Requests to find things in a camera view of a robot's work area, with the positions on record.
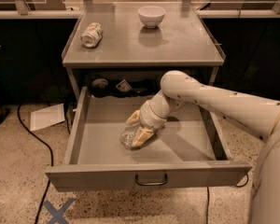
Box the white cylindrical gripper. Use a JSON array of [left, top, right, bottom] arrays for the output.
[[126, 101, 167, 148]]

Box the clear plastic water bottle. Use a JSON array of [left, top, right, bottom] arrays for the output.
[[119, 125, 140, 149]]

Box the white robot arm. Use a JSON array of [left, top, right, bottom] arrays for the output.
[[126, 71, 280, 224]]

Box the grey open drawer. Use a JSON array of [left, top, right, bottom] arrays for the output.
[[46, 88, 251, 191]]

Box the black bundle behind drawer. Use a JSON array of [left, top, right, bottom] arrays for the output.
[[88, 78, 159, 98]]

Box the grey metal cabinet counter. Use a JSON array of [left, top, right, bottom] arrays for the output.
[[63, 2, 225, 96]]

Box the white tag card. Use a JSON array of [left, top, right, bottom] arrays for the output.
[[116, 79, 133, 92]]

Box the white paper sheet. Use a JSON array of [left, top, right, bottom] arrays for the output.
[[30, 104, 65, 132]]

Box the crushed soda can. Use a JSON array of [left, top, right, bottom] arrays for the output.
[[80, 22, 103, 49]]

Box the white ceramic bowl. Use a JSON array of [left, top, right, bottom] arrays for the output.
[[138, 6, 165, 29]]

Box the blue tape cross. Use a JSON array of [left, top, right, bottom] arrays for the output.
[[44, 198, 75, 224]]

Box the black drawer handle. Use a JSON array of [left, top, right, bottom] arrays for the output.
[[134, 174, 168, 187]]

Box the black floor cable left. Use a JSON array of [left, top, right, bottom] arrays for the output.
[[16, 102, 55, 224]]

